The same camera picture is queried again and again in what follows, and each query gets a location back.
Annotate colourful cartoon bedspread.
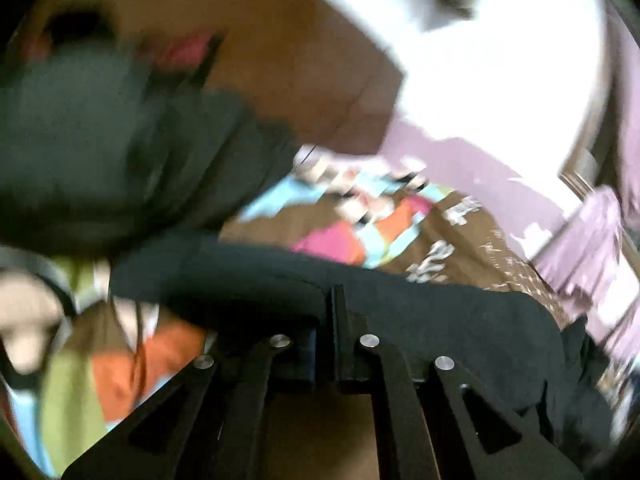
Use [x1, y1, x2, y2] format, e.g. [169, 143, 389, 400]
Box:
[1, 155, 591, 477]

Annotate wooden headboard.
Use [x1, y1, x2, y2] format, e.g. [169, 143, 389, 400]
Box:
[20, 0, 402, 155]

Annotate left pink curtain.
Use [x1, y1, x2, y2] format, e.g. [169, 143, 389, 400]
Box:
[533, 186, 639, 365]

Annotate black jacket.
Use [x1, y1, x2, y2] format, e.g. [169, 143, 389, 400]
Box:
[111, 233, 613, 468]

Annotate dark clothes pile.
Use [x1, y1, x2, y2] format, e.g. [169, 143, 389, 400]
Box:
[1, 6, 298, 257]

